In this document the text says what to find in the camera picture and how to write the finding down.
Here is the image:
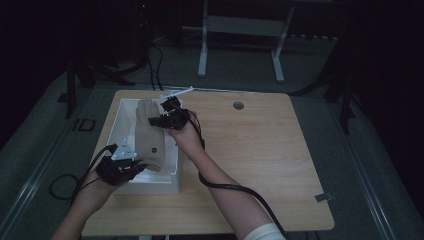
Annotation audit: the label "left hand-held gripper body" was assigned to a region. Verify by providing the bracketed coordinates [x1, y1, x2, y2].
[95, 138, 141, 187]

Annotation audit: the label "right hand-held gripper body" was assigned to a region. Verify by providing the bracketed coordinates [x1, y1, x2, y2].
[160, 86, 195, 131]

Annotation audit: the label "beige glove with dark dot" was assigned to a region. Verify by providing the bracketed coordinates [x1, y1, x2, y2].
[134, 113, 167, 173]

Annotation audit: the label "white box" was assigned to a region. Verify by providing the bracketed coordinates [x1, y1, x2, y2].
[106, 97, 184, 196]

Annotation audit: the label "person's right hand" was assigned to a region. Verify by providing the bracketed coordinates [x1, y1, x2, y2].
[167, 114, 205, 158]

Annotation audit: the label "person's left hand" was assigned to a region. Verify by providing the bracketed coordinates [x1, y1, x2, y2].
[77, 171, 126, 211]

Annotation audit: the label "dark equipment tower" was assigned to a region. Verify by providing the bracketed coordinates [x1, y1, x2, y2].
[132, 0, 156, 68]

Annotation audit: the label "black tripod stand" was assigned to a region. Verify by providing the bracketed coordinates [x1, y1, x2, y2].
[57, 55, 135, 120]
[289, 39, 358, 135]

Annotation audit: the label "white sleeve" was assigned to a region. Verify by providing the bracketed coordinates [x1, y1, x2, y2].
[243, 222, 288, 240]

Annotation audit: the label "grey tape piece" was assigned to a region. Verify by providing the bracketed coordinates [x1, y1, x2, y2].
[314, 191, 336, 203]

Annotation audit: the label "left hand-held gripper black cable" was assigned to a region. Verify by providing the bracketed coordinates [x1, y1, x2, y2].
[70, 143, 118, 205]

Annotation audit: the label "hand-held gripper black cable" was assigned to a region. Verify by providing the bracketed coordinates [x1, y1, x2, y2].
[186, 109, 289, 240]
[70, 143, 118, 205]

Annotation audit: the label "black hanging cables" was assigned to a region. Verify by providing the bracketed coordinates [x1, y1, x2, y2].
[145, 42, 165, 92]

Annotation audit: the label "black rectangular floor frame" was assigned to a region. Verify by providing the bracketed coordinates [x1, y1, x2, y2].
[72, 117, 97, 132]

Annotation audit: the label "black looped floor cable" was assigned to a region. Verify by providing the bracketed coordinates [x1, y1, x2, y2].
[48, 173, 81, 202]

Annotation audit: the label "right hand-held gripper black cable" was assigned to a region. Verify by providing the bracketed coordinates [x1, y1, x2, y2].
[186, 109, 289, 240]

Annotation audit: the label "white metal desk frame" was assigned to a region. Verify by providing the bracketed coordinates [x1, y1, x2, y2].
[197, 0, 296, 84]

